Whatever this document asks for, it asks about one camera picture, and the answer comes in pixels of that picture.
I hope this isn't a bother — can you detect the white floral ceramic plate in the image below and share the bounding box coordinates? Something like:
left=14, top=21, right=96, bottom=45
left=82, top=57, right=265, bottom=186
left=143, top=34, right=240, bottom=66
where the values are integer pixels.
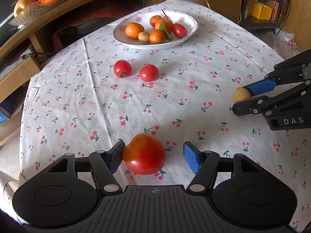
left=112, top=10, right=198, bottom=50

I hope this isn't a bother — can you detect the small red cherry tomato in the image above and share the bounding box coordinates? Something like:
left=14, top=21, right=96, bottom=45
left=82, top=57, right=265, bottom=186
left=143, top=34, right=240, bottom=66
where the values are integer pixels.
left=172, top=23, right=187, bottom=38

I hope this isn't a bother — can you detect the mandarin orange with stem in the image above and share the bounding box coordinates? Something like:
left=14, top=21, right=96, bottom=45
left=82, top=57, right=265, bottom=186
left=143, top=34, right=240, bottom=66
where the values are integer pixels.
left=149, top=15, right=163, bottom=28

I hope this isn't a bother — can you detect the black flat tv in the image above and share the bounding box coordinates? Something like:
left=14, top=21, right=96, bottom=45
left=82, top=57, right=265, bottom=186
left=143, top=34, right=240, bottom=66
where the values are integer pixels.
left=0, top=0, right=18, bottom=46

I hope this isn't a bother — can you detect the yellow cardboard box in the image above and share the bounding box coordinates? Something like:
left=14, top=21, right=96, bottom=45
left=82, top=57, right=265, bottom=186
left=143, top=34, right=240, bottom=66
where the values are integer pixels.
left=252, top=2, right=272, bottom=21

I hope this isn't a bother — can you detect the small brown kiwi fruit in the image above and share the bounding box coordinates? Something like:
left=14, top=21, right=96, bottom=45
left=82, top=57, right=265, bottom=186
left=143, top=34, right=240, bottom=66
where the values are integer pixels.
left=138, top=32, right=150, bottom=44

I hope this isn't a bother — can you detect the red cherry tomato round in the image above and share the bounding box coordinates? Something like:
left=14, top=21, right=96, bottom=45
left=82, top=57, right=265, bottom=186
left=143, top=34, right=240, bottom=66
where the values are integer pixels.
left=139, top=64, right=159, bottom=82

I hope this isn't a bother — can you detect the yellow red apple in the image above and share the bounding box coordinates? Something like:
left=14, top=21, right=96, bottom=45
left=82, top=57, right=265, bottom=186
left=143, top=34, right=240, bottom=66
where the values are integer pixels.
left=14, top=0, right=38, bottom=17

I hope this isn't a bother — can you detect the mandarin orange with leaf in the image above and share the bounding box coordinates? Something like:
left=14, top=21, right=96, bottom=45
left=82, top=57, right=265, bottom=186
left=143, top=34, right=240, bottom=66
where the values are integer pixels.
left=155, top=10, right=177, bottom=41

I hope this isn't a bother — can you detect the black metal shelf rack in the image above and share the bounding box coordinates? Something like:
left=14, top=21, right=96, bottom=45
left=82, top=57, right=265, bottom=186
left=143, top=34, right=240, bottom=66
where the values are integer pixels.
left=239, top=0, right=290, bottom=32

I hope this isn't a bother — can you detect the cherry print tablecloth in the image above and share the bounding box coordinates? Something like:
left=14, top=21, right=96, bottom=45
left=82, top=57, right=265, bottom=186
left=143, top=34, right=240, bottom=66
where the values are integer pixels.
left=19, top=0, right=310, bottom=231

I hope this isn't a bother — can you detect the small yellow potato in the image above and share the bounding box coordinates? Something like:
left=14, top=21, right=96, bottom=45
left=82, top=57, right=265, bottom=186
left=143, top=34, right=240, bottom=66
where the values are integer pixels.
left=233, top=87, right=251, bottom=103

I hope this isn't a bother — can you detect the small mandarin orange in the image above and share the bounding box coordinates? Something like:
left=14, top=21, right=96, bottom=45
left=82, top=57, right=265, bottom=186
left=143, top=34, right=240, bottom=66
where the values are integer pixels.
left=149, top=30, right=166, bottom=44

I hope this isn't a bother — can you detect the large red tomato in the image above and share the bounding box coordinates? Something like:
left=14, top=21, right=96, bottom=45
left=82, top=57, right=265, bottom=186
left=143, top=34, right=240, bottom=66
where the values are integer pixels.
left=123, top=133, right=166, bottom=175

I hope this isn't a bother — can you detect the glass fruit dish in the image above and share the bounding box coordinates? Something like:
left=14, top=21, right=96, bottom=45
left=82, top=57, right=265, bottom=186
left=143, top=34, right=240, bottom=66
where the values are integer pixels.
left=9, top=0, right=67, bottom=26

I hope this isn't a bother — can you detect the mandarin orange large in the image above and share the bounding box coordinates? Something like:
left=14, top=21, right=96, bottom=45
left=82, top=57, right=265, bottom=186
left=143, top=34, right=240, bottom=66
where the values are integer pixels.
left=125, top=23, right=145, bottom=40

